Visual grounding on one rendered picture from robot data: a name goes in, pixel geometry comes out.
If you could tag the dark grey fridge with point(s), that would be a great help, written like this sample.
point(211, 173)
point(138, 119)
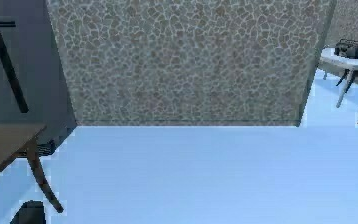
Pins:
point(40, 66)

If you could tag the brown wooden table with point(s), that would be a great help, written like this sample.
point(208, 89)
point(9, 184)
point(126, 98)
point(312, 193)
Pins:
point(7, 143)

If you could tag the white round table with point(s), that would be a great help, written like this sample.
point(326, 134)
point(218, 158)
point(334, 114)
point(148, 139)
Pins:
point(348, 63)

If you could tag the black toaster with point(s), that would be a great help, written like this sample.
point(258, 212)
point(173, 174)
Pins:
point(348, 48)

